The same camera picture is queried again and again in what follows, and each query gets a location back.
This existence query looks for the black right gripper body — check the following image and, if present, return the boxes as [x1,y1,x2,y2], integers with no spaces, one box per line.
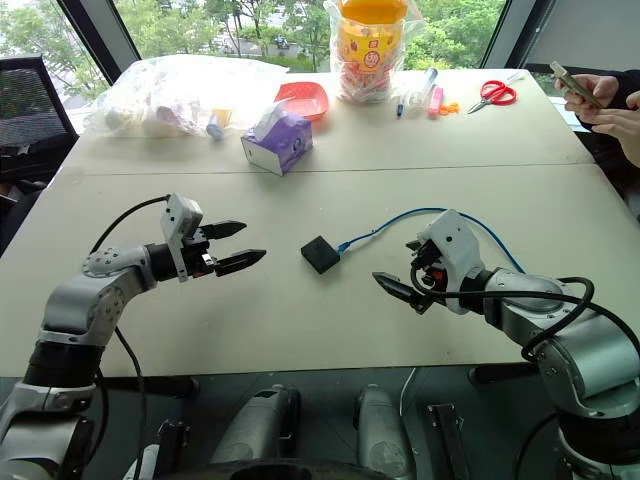
[409,241,449,302]

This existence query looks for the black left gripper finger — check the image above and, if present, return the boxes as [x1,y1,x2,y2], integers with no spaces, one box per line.
[214,248,268,278]
[200,219,248,241]

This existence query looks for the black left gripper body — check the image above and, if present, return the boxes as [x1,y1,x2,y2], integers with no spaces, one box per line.
[181,226,219,280]

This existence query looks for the small black square box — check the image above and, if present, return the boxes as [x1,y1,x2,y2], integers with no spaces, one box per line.
[300,235,343,275]

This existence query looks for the person's left hand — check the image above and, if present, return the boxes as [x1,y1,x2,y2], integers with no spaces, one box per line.
[574,90,640,169]

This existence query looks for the person's right hand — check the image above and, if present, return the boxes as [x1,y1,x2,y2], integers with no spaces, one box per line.
[554,73,622,112]

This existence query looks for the small bottle with blue cap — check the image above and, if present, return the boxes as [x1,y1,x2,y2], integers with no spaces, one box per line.
[205,111,227,142]

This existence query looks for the purple tissue box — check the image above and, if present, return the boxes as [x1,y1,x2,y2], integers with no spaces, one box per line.
[239,98,315,178]

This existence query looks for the grey rounded robot leg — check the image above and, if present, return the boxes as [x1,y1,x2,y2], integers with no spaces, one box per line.
[208,383,302,467]
[353,382,417,480]

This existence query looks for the large clear plastic bag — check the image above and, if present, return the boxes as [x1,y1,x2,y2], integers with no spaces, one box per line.
[81,53,292,140]

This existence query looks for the small clear plastic bag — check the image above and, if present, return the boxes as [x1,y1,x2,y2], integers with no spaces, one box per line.
[391,81,434,110]

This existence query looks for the red plastic tray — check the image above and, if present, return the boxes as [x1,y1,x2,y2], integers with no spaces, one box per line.
[275,80,331,123]

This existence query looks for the candy jar with orange lid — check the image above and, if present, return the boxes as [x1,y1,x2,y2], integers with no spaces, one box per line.
[323,0,427,106]

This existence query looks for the gold smartphone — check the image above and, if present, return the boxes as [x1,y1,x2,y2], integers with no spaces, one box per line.
[549,60,605,109]

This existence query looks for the black office chair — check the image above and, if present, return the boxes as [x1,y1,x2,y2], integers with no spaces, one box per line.
[0,55,80,187]

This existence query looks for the dark person's sleeve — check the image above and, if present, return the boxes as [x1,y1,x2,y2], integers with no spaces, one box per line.
[593,68,640,102]

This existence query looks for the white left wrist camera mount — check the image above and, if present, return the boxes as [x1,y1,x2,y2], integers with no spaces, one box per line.
[159,193,205,284]

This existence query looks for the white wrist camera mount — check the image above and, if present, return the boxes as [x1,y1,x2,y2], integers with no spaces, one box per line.
[159,193,205,284]
[416,209,487,317]

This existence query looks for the blue cable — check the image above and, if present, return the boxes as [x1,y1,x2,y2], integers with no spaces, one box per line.
[336,206,527,276]

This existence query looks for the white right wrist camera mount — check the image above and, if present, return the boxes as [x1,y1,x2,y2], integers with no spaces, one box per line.
[416,209,487,317]

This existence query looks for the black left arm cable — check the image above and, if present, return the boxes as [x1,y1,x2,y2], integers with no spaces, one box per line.
[88,195,170,480]

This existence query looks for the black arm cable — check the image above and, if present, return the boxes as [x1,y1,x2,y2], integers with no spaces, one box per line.
[408,263,640,364]
[88,195,170,480]

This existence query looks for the white thin hanging cable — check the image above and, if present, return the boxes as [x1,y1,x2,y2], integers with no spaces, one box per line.
[399,366,418,417]

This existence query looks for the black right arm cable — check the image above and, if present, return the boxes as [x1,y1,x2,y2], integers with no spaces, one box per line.
[408,263,640,364]

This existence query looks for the black metal bracket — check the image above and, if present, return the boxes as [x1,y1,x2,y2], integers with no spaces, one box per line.
[423,401,472,480]
[156,418,192,480]

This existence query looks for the red handled scissors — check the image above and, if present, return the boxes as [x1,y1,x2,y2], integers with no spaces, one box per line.
[466,79,518,116]

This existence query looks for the dark window frame beam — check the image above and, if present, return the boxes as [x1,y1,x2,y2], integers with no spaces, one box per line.
[53,0,145,87]
[478,0,532,70]

